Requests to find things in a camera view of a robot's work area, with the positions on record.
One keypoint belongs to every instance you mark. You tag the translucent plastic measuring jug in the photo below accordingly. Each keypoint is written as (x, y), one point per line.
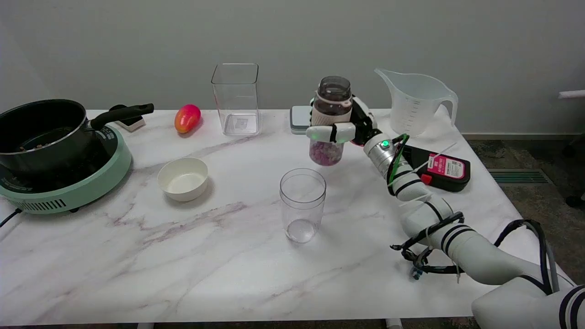
(413, 105)

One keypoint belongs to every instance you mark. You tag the floor vent grille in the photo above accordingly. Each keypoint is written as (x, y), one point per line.
(518, 176)

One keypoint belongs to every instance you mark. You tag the long white zip tie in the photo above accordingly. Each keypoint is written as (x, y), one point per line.
(434, 157)

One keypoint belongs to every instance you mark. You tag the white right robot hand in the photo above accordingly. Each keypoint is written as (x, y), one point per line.
(365, 125)

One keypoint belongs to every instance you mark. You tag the black furniture foot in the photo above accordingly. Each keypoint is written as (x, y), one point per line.
(576, 201)

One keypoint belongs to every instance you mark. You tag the black device with red label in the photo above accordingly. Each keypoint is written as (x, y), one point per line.
(452, 185)

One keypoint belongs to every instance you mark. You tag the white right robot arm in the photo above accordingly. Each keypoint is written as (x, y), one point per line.
(480, 256)

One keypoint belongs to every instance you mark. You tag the green induction cooker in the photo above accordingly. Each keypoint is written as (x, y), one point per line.
(91, 187)

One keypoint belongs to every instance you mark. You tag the pink and white pellets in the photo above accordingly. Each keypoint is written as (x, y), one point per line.
(325, 153)

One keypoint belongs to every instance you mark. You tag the white bar at wall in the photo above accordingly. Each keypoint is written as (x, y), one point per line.
(572, 94)

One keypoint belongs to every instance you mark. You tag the clear round measuring cup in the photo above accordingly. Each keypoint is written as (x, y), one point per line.
(302, 228)

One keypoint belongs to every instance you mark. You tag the white round bowl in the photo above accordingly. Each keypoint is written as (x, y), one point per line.
(183, 180)

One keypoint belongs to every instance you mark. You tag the white square kitchen scale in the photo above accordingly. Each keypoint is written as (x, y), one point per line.
(300, 119)

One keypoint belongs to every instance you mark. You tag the clear square storage container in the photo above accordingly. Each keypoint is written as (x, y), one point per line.
(236, 105)

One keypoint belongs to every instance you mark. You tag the red orange mango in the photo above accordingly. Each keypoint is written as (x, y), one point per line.
(187, 119)

